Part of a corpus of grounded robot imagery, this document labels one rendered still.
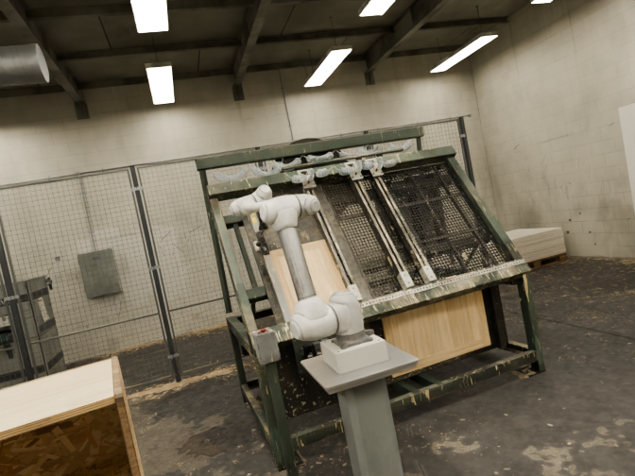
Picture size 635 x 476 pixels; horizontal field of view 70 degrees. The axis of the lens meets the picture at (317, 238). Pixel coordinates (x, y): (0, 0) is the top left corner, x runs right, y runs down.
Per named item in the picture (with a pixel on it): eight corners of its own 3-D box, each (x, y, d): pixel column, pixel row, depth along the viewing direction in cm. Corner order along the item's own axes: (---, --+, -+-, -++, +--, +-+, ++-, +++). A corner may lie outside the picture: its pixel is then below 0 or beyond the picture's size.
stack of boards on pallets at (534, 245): (438, 296, 683) (431, 259, 681) (406, 288, 783) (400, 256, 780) (568, 261, 751) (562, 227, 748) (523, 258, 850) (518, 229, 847)
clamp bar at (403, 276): (402, 292, 328) (412, 276, 308) (341, 171, 386) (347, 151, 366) (413, 289, 331) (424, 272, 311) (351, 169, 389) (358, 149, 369)
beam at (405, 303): (252, 356, 291) (253, 349, 282) (248, 338, 297) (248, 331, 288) (524, 277, 360) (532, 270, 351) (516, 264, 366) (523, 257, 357)
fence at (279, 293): (285, 325, 300) (285, 322, 297) (247, 212, 346) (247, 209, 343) (292, 323, 301) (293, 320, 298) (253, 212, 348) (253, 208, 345)
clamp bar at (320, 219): (350, 306, 315) (357, 290, 295) (295, 178, 373) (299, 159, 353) (362, 303, 318) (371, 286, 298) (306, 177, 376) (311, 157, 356)
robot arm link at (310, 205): (307, 190, 256) (285, 194, 250) (324, 192, 241) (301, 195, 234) (309, 212, 259) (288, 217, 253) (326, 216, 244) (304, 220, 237)
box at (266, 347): (262, 366, 264) (255, 336, 263) (257, 362, 276) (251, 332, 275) (282, 361, 268) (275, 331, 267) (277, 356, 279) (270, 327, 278)
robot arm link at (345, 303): (370, 328, 240) (363, 287, 239) (342, 339, 231) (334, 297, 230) (353, 324, 254) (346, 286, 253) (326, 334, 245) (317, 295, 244)
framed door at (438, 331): (391, 377, 342) (393, 378, 340) (378, 305, 339) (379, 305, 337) (489, 344, 370) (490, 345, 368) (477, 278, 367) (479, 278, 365)
